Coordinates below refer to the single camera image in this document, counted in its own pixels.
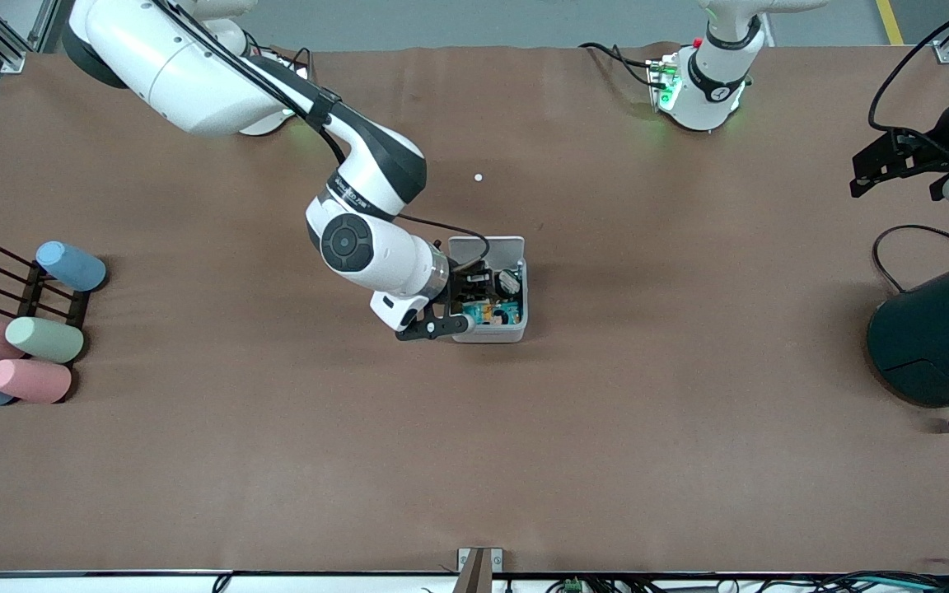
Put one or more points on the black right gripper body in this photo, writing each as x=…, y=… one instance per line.
x=463, y=285

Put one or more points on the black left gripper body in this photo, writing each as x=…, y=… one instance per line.
x=922, y=154

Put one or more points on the white square trash bin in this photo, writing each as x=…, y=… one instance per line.
x=487, y=247

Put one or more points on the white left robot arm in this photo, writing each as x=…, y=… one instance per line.
x=709, y=91

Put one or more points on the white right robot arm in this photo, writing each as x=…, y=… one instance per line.
x=194, y=74

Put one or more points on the dark teal cylinder bin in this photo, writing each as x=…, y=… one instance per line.
x=936, y=338

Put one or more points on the teal snack wrapper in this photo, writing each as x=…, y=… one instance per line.
x=495, y=315

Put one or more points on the brown paper table cover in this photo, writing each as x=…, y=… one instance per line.
x=606, y=478

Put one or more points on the small green connector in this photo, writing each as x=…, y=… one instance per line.
x=574, y=585

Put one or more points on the pastel green cup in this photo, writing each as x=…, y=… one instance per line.
x=44, y=339

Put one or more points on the black peg rack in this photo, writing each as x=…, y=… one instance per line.
x=30, y=290

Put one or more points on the aluminium corner bracket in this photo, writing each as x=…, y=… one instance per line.
x=947, y=53

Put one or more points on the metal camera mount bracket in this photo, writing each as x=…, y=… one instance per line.
x=479, y=564

